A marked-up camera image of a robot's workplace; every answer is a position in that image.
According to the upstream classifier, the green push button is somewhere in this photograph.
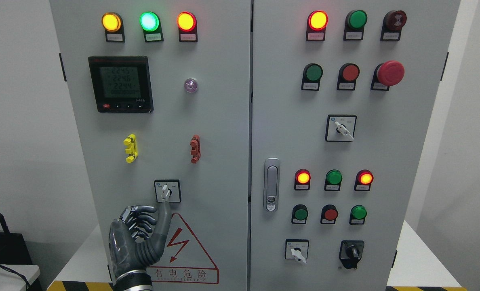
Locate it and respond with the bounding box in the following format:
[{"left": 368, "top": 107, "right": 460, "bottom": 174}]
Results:
[
  {"left": 343, "top": 10, "right": 368, "bottom": 41},
  {"left": 349, "top": 205, "right": 367, "bottom": 225},
  {"left": 291, "top": 204, "right": 309, "bottom": 224}
]

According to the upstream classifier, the red lit indicator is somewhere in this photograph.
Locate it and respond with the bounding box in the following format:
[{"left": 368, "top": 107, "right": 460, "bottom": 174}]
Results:
[
  {"left": 294, "top": 169, "right": 311, "bottom": 190},
  {"left": 354, "top": 169, "right": 374, "bottom": 191}
]

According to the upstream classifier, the grey left cabinet door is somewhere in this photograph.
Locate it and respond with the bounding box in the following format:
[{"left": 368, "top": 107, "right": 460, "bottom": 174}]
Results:
[{"left": 50, "top": 0, "right": 252, "bottom": 291}]

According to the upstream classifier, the red push button bottom middle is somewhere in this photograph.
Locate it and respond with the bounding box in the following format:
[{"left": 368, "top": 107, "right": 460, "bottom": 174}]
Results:
[{"left": 320, "top": 205, "right": 339, "bottom": 224}]

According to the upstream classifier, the red indicator light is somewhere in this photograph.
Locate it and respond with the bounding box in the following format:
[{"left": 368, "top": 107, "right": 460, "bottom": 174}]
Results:
[
  {"left": 306, "top": 11, "right": 328, "bottom": 41},
  {"left": 177, "top": 11, "right": 198, "bottom": 42}
]

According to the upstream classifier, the black cable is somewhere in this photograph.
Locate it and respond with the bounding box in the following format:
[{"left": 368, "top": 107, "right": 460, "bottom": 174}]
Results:
[{"left": 0, "top": 259, "right": 32, "bottom": 291}]

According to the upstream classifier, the grey cabinet door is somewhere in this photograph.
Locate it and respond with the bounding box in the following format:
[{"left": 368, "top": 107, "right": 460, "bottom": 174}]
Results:
[
  {"left": 50, "top": 0, "right": 252, "bottom": 291},
  {"left": 251, "top": 0, "right": 460, "bottom": 291}
]

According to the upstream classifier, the silver door lock handle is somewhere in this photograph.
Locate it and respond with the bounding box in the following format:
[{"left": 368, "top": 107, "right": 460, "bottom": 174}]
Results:
[{"left": 264, "top": 157, "right": 280, "bottom": 212}]

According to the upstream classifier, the green push button bottom left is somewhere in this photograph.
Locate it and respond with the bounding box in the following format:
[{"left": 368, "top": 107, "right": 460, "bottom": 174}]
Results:
[{"left": 291, "top": 204, "right": 309, "bottom": 224}]

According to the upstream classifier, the yellow indicator light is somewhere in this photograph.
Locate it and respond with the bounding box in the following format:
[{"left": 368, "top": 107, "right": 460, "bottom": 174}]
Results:
[{"left": 101, "top": 12, "right": 125, "bottom": 42}]

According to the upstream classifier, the green push button second row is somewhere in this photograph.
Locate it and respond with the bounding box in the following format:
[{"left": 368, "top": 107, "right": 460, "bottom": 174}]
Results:
[{"left": 301, "top": 63, "right": 323, "bottom": 91}]

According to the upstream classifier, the clear white indicator lamp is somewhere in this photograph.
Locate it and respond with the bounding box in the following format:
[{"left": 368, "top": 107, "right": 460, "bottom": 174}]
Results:
[{"left": 183, "top": 78, "right": 199, "bottom": 93}]

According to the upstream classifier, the black digital power meter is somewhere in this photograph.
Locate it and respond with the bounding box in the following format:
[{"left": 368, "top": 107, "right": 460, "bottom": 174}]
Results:
[{"left": 88, "top": 56, "right": 154, "bottom": 114}]

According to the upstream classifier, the yellow terminal connector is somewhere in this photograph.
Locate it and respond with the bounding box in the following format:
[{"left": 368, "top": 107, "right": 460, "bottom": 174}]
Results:
[{"left": 123, "top": 134, "right": 138, "bottom": 163}]

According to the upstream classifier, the red lit indicator lower left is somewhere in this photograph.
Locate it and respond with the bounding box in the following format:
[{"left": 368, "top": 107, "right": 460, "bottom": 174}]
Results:
[{"left": 294, "top": 169, "right": 311, "bottom": 190}]

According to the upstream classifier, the red lit indicator lower right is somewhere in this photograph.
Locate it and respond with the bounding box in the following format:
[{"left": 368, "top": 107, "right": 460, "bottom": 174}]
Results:
[{"left": 354, "top": 169, "right": 374, "bottom": 191}]

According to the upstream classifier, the white rotary selector switch bottom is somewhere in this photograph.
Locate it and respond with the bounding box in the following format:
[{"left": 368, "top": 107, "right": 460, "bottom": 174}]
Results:
[{"left": 284, "top": 239, "right": 309, "bottom": 265}]

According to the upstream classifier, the green push button bottom right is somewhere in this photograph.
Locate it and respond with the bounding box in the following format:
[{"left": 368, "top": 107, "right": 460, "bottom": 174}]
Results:
[{"left": 349, "top": 205, "right": 367, "bottom": 225}]

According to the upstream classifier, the green indicator lower middle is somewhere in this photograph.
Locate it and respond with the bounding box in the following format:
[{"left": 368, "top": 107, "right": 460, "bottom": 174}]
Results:
[{"left": 324, "top": 169, "right": 342, "bottom": 191}]

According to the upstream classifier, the white platform with hazard stripe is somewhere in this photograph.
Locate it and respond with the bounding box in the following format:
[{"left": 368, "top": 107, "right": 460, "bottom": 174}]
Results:
[{"left": 48, "top": 221, "right": 466, "bottom": 291}]

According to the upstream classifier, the grey right cabinet door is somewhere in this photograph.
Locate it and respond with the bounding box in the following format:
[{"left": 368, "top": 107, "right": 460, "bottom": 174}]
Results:
[{"left": 251, "top": 0, "right": 460, "bottom": 291}]

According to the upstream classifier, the black rotary key switch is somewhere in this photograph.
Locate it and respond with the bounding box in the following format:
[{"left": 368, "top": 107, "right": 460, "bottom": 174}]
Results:
[{"left": 339, "top": 240, "right": 364, "bottom": 269}]

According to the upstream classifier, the green indicator light top left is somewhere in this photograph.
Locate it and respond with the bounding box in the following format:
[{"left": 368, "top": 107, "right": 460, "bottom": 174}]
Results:
[{"left": 139, "top": 11, "right": 164, "bottom": 42}]

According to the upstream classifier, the green push button top right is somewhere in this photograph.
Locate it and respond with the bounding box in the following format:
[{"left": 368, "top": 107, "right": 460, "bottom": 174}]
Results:
[{"left": 343, "top": 10, "right": 368, "bottom": 41}]

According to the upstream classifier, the red emergency stop mushroom button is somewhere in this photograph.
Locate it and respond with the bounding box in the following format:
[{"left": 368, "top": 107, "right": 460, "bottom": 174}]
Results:
[{"left": 371, "top": 60, "right": 405, "bottom": 91}]

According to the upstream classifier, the red terminal connector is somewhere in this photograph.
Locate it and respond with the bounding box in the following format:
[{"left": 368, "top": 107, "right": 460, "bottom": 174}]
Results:
[{"left": 190, "top": 135, "right": 201, "bottom": 164}]

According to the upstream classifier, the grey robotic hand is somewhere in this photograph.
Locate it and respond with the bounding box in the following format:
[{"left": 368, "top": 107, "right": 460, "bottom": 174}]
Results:
[{"left": 109, "top": 200, "right": 172, "bottom": 279}]

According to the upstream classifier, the red push button second row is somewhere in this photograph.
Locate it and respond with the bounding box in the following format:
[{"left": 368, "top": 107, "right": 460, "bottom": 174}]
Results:
[{"left": 337, "top": 63, "right": 360, "bottom": 91}]

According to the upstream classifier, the white rotary selector switch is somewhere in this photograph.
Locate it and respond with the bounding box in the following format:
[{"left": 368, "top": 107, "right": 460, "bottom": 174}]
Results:
[
  {"left": 284, "top": 239, "right": 309, "bottom": 265},
  {"left": 325, "top": 114, "right": 357, "bottom": 142},
  {"left": 154, "top": 180, "right": 181, "bottom": 203}
]

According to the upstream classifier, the dark red buzzer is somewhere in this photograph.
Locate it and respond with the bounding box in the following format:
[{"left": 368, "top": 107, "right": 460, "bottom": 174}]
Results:
[{"left": 380, "top": 11, "right": 407, "bottom": 41}]

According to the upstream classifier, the white box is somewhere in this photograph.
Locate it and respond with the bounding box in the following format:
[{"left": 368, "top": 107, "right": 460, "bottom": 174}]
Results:
[{"left": 0, "top": 264, "right": 40, "bottom": 291}]

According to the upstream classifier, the red indicator light top right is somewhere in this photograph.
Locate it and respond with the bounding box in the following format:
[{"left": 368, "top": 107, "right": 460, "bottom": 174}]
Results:
[{"left": 306, "top": 11, "right": 328, "bottom": 41}]

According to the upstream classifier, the black router with antenna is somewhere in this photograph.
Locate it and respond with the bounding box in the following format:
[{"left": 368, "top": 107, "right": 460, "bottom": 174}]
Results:
[{"left": 0, "top": 213, "right": 33, "bottom": 265}]

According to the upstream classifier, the red indicator light top left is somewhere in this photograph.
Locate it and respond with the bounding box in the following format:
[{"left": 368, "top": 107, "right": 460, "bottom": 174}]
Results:
[{"left": 177, "top": 11, "right": 198, "bottom": 42}]

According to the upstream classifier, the red electrical hazard warning sticker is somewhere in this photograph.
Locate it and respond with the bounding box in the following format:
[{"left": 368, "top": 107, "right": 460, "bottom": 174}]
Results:
[{"left": 147, "top": 213, "right": 219, "bottom": 285}]

